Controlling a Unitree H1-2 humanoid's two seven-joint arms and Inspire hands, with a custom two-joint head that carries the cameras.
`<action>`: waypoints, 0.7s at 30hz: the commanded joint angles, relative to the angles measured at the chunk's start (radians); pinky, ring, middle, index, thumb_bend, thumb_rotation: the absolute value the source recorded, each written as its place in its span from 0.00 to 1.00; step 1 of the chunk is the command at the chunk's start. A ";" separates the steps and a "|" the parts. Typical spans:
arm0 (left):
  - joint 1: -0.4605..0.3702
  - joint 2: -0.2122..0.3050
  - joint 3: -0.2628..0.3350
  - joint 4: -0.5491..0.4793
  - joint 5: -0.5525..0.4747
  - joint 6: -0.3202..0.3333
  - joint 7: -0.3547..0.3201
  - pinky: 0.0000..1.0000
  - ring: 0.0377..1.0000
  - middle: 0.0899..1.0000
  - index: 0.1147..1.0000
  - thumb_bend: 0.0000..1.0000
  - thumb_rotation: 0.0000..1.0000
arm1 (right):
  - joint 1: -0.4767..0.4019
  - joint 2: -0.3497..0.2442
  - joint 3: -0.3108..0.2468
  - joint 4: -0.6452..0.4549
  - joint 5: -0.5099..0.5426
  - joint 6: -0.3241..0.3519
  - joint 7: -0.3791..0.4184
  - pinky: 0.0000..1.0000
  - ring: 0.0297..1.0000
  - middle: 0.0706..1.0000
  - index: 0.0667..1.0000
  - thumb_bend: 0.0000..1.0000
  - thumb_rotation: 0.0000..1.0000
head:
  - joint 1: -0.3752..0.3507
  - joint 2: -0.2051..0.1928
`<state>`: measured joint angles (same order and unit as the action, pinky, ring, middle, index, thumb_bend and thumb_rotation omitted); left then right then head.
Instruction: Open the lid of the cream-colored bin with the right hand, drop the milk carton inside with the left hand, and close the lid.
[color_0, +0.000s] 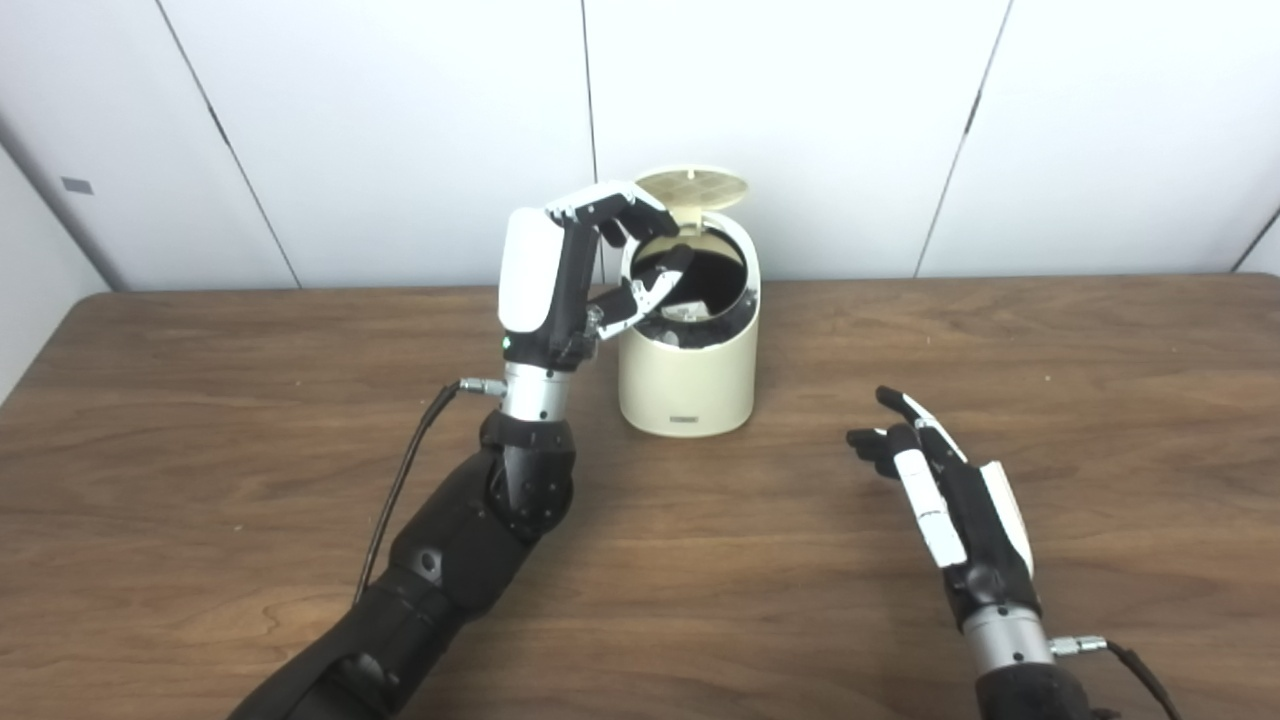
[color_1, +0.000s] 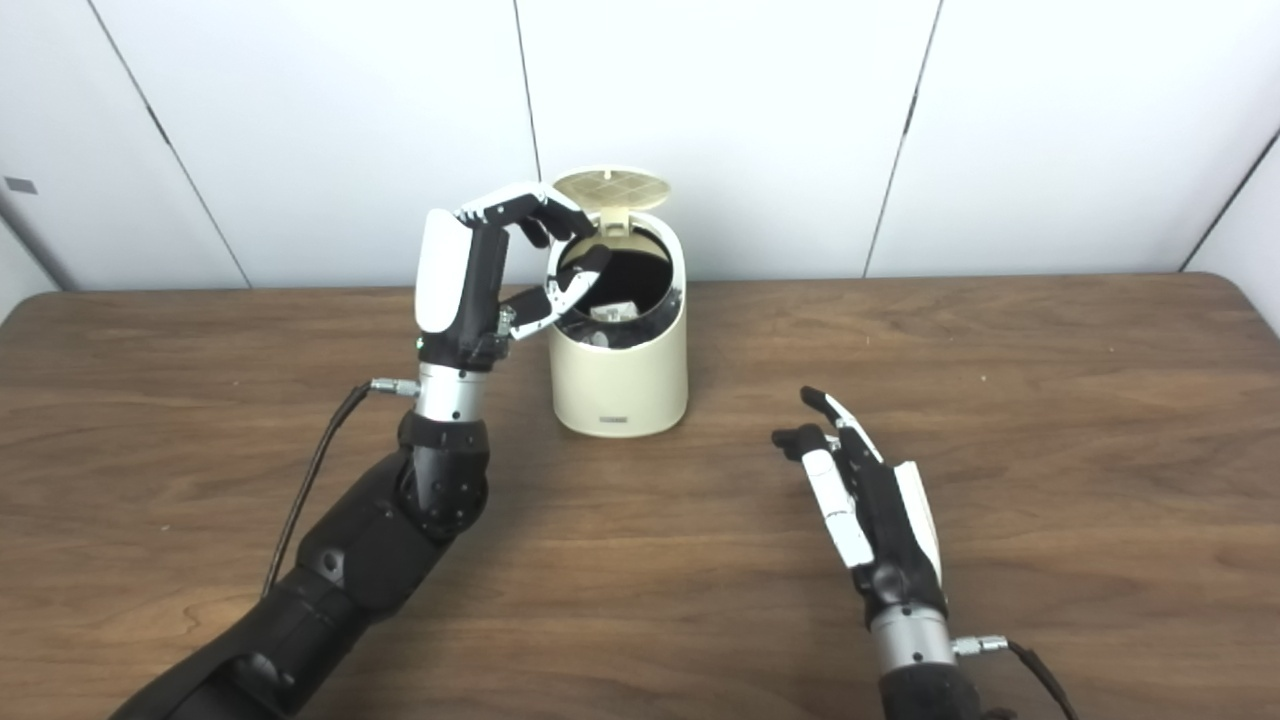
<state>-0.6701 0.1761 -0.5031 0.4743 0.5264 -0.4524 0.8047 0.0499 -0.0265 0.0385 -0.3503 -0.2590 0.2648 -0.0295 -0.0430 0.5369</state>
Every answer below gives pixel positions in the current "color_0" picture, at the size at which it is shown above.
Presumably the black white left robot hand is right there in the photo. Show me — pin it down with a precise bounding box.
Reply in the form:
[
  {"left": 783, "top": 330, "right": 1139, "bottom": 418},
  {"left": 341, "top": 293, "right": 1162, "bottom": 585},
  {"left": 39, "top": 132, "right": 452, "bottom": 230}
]
[{"left": 498, "top": 180, "right": 696, "bottom": 373}]

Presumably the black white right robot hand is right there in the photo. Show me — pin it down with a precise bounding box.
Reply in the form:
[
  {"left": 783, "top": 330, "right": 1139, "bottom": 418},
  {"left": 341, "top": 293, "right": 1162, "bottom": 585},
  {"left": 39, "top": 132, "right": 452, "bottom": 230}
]
[{"left": 846, "top": 385, "right": 1041, "bottom": 633}]

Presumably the round cream bin lid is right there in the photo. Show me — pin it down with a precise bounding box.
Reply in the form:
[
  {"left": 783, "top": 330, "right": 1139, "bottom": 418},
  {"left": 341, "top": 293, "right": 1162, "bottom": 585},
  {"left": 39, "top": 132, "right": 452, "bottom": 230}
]
[{"left": 634, "top": 166, "right": 751, "bottom": 213}]

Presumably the cream-colored bin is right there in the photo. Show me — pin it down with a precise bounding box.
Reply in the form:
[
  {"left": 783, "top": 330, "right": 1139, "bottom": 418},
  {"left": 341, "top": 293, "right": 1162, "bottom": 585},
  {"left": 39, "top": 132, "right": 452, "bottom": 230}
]
[{"left": 617, "top": 166, "right": 761, "bottom": 438}]

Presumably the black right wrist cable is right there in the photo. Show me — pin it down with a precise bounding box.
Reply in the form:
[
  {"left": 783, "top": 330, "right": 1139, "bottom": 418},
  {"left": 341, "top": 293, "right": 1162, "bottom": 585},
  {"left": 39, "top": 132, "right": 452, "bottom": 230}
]
[{"left": 1050, "top": 635, "right": 1186, "bottom": 720}]

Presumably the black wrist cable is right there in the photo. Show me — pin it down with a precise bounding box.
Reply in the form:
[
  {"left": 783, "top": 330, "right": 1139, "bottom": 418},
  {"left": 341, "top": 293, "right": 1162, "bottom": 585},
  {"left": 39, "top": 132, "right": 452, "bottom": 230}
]
[
  {"left": 355, "top": 377, "right": 509, "bottom": 606},
  {"left": 1050, "top": 635, "right": 1186, "bottom": 720}
]

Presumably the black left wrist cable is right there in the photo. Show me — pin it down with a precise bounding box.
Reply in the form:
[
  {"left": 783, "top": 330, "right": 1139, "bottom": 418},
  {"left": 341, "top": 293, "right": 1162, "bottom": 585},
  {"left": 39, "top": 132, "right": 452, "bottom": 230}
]
[{"left": 355, "top": 377, "right": 509, "bottom": 606}]

